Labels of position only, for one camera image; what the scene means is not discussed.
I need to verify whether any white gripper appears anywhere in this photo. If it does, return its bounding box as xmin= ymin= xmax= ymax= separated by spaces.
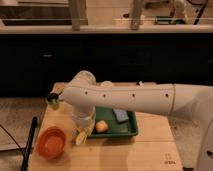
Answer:
xmin=71 ymin=113 xmax=96 ymax=135

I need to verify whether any yellow banana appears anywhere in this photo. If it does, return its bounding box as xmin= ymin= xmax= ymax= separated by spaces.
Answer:
xmin=75 ymin=131 xmax=87 ymax=146

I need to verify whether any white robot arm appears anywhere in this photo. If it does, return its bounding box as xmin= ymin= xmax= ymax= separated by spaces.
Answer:
xmin=59 ymin=70 xmax=213 ymax=171

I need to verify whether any red bowl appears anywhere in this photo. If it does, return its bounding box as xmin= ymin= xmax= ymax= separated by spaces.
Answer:
xmin=36 ymin=126 xmax=66 ymax=160

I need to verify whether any orange round fruit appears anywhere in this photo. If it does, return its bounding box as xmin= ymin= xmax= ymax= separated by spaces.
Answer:
xmin=95 ymin=120 xmax=109 ymax=133

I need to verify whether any green black-capped bottle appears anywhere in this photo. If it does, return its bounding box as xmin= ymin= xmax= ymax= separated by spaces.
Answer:
xmin=46 ymin=93 xmax=59 ymax=110

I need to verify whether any blue sponge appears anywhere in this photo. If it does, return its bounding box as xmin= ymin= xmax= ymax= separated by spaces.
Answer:
xmin=113 ymin=109 xmax=129 ymax=123

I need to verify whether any green tray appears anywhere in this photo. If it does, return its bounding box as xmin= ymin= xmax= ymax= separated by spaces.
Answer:
xmin=90 ymin=107 xmax=138 ymax=138

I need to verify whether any black pole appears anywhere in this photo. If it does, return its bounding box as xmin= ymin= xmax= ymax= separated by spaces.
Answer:
xmin=21 ymin=117 xmax=38 ymax=171

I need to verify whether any wooden chair leg right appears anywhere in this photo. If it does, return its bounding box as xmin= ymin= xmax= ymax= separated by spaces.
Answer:
xmin=130 ymin=0 xmax=144 ymax=30

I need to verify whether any wooden chair leg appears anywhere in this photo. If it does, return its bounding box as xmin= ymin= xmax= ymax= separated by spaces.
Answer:
xmin=130 ymin=0 xmax=144 ymax=30
xmin=68 ymin=0 xmax=88 ymax=31

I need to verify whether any wooden chair leg left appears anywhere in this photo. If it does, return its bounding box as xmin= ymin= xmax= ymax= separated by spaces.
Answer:
xmin=68 ymin=0 xmax=88 ymax=31

